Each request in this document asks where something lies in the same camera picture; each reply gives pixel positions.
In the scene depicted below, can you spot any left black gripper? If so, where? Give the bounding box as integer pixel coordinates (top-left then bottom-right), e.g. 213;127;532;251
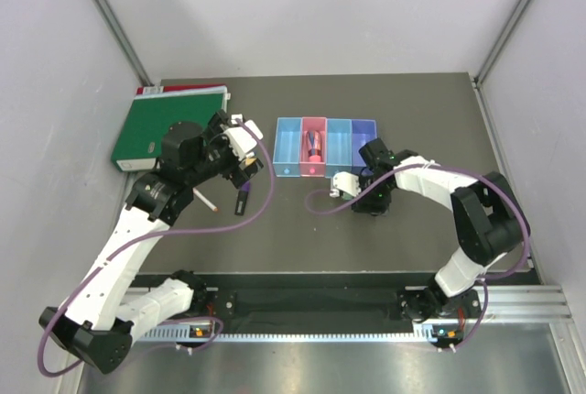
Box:
186;111;263;187

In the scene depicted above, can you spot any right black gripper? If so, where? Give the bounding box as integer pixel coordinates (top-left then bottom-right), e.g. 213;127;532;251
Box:
352;175;394;216

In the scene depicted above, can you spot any purple black highlighter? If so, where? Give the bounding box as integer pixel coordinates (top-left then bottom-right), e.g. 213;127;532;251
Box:
234;182;250;216

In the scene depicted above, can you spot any light blue bin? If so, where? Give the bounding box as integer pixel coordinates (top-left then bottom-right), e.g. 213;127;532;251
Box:
325;118;353;178
273;117;301;178

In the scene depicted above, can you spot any purple drawer bin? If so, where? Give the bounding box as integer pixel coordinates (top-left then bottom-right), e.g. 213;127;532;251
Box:
352;119;377;174

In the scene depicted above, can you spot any crayon tube pink cap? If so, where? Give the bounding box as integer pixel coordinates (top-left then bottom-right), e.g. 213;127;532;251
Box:
306;130;323;163

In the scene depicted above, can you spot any pink drawer bin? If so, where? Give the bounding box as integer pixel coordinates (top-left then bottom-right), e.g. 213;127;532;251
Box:
299;116;327;177

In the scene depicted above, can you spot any green ring binder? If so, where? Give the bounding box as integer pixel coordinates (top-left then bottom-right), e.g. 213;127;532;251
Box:
111;89;229;172

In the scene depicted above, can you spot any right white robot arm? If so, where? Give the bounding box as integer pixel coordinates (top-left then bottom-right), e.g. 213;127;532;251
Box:
351;138;530;323

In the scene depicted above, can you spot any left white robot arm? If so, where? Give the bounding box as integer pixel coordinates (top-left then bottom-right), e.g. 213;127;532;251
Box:
37;110;264;378

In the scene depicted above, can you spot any pink pencil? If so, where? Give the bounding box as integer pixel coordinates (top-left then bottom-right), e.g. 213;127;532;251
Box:
193;188;219;213

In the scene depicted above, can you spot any red folder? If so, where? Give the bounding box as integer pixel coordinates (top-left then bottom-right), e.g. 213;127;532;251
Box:
136;84;230;99

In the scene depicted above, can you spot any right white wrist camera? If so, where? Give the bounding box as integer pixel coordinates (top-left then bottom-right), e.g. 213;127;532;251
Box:
329;171;362;200

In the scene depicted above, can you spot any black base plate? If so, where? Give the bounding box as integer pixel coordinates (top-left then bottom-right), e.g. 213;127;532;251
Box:
193;286;481;323

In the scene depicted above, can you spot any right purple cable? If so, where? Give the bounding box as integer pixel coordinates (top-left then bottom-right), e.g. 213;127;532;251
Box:
304;164;533;353

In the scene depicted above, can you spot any purple cable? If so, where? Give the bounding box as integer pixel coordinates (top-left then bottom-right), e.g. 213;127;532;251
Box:
304;164;533;353
37;116;277;377

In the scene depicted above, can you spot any grey cable duct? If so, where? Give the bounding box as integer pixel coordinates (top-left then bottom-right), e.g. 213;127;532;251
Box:
136;323;461;344

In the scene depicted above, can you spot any aluminium front rail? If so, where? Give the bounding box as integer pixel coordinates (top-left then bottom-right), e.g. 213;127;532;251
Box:
127;284;576;326

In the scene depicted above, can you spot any left aluminium frame post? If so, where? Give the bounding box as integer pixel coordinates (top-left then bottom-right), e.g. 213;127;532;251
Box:
92;0;153;86

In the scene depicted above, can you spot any aluminium frame post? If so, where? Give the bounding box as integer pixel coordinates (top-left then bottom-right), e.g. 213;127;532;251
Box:
92;0;153;86
472;0;534;90

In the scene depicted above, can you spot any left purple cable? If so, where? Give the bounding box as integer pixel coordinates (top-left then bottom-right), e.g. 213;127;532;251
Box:
37;116;277;377

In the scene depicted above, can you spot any right aluminium frame post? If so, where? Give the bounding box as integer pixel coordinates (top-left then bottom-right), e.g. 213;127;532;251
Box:
472;0;534;90

